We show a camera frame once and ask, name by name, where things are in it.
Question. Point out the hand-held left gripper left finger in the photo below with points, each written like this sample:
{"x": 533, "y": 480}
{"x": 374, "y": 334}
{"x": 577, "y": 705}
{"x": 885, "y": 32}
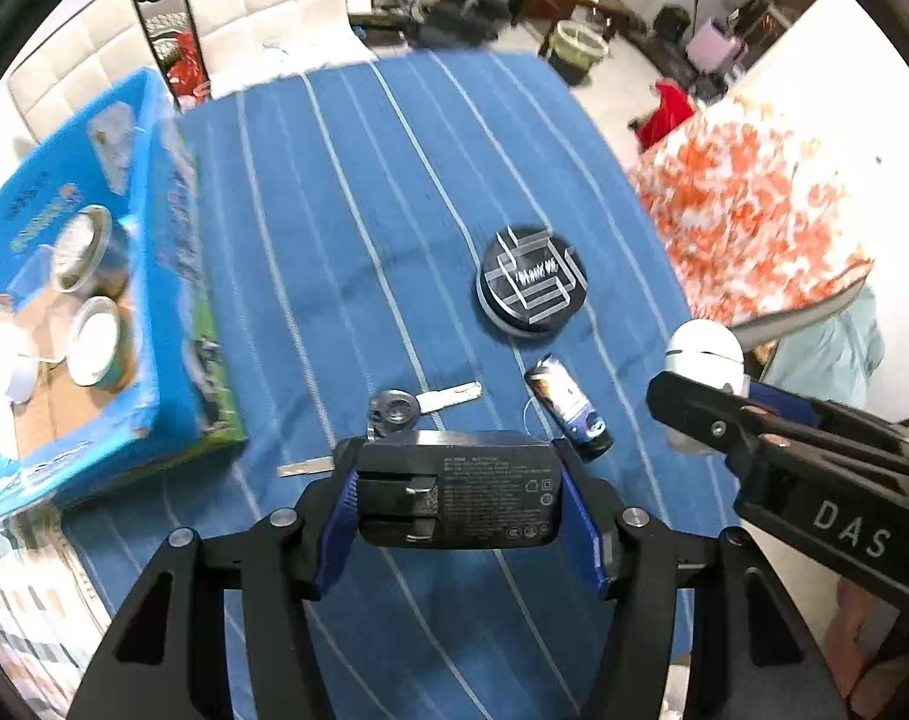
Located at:
{"x": 334, "y": 540}

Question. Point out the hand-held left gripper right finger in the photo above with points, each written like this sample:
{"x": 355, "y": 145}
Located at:
{"x": 585, "y": 540}

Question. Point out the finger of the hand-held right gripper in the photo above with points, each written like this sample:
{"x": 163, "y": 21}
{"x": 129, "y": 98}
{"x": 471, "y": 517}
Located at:
{"x": 784, "y": 401}
{"x": 799, "y": 316}

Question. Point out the white earbud case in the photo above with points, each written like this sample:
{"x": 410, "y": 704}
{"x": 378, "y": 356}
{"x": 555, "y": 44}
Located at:
{"x": 705, "y": 349}

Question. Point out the grey power adapter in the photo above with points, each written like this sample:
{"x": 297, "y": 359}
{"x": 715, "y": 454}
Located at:
{"x": 462, "y": 491}

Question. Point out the blue cardboard box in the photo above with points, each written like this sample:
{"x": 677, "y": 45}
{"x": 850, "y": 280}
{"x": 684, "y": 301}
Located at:
{"x": 177, "y": 330}

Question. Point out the dark green round tin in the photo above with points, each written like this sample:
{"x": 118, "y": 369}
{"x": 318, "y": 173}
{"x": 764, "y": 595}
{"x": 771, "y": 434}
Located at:
{"x": 98, "y": 345}
{"x": 83, "y": 251}

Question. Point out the white lid round tin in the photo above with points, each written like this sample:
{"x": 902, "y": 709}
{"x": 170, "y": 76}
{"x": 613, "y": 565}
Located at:
{"x": 21, "y": 379}

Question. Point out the clear plastic box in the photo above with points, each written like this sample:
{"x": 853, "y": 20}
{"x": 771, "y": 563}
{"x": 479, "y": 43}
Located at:
{"x": 38, "y": 277}

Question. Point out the orange floral cushion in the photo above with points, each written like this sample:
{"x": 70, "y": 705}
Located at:
{"x": 747, "y": 202}

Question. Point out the black printed lighter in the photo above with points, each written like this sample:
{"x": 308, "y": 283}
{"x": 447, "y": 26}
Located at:
{"x": 567, "y": 405}

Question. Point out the black car key bunch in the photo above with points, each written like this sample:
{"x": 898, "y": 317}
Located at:
{"x": 394, "y": 409}

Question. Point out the red cloth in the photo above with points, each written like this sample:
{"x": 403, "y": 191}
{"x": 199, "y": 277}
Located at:
{"x": 668, "y": 116}

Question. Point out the black flat round tin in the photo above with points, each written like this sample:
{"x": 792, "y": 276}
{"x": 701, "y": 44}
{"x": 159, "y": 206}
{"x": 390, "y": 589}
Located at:
{"x": 533, "y": 281}

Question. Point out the pink box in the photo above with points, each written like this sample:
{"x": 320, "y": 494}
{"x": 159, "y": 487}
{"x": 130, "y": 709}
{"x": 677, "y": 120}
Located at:
{"x": 715, "y": 46}

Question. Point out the plaid blanket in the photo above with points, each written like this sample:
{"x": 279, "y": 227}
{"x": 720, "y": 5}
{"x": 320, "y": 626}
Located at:
{"x": 27, "y": 615}

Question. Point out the black bag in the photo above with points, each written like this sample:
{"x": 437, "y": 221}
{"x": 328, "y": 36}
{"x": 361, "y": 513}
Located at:
{"x": 672, "y": 22}

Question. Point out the blue striped cloth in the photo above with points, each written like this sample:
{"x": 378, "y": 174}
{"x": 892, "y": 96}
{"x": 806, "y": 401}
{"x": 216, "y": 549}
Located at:
{"x": 394, "y": 225}

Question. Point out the green bucket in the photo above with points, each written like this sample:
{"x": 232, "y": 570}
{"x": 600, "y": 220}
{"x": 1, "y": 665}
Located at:
{"x": 578, "y": 51}

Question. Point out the white quilted chair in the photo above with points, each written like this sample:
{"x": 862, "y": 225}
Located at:
{"x": 72, "y": 67}
{"x": 267, "y": 0}

